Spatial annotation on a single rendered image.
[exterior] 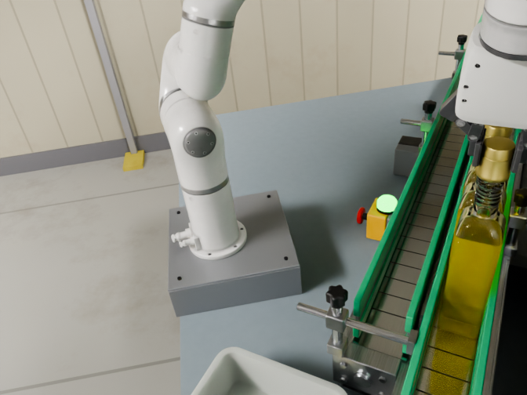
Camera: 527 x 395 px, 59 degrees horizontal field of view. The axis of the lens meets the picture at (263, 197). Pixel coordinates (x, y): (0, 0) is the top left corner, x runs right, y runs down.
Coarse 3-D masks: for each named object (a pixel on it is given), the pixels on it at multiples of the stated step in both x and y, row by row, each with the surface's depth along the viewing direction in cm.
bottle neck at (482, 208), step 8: (480, 184) 57; (488, 184) 58; (496, 184) 58; (480, 192) 57; (488, 192) 56; (496, 192) 56; (480, 200) 58; (488, 200) 57; (496, 200) 57; (472, 208) 60; (480, 208) 58; (488, 208) 58; (496, 208) 58; (480, 216) 59; (488, 216) 58
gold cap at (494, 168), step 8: (496, 136) 55; (488, 144) 54; (496, 144) 54; (504, 144) 54; (512, 144) 53; (488, 152) 54; (496, 152) 53; (504, 152) 53; (512, 152) 53; (480, 160) 56; (488, 160) 54; (496, 160) 53; (504, 160) 53; (480, 168) 56; (488, 168) 55; (496, 168) 54; (504, 168) 54; (480, 176) 56; (488, 176) 55; (496, 176) 55; (504, 176) 55
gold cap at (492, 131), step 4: (488, 128) 64; (492, 128) 63; (496, 128) 63; (500, 128) 63; (504, 128) 63; (508, 128) 63; (488, 132) 64; (492, 132) 63; (496, 132) 63; (500, 132) 63; (504, 132) 63; (508, 132) 63; (488, 136) 64; (500, 136) 63; (504, 136) 64; (508, 136) 64
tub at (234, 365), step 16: (224, 352) 77; (240, 352) 76; (208, 368) 74; (224, 368) 77; (240, 368) 78; (256, 368) 76; (272, 368) 74; (288, 368) 73; (208, 384) 73; (224, 384) 78; (240, 384) 80; (256, 384) 78; (272, 384) 76; (288, 384) 74; (304, 384) 72; (320, 384) 70
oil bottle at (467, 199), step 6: (468, 186) 66; (468, 192) 64; (474, 192) 64; (504, 192) 64; (462, 198) 65; (468, 198) 64; (504, 198) 63; (462, 204) 64; (468, 204) 64; (504, 204) 63; (462, 210) 65; (456, 222) 66; (450, 252) 70; (444, 288) 75
